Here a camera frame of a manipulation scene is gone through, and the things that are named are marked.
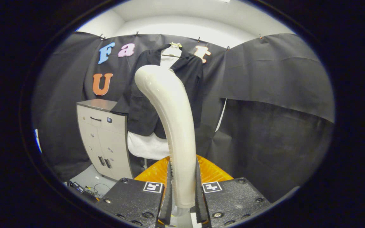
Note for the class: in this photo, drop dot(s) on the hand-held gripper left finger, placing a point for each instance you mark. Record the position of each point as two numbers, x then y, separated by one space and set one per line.
166 205

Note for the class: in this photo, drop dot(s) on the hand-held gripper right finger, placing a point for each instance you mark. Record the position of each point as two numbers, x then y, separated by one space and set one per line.
200 205

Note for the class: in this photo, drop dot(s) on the black blazer jacket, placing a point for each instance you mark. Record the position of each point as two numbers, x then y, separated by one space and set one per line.
141 110

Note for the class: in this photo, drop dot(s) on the metal mannequin stand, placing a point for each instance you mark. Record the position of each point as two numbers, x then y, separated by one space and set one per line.
145 164

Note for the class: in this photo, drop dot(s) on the white mannequin torso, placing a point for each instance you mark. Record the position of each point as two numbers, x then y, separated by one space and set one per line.
146 147

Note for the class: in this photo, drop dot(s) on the grey cabinet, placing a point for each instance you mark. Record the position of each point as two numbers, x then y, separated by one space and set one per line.
106 148

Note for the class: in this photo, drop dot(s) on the black floor device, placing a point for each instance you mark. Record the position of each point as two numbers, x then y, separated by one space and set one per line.
81 189

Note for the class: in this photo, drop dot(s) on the black backdrop cloth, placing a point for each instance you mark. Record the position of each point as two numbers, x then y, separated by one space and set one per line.
265 79

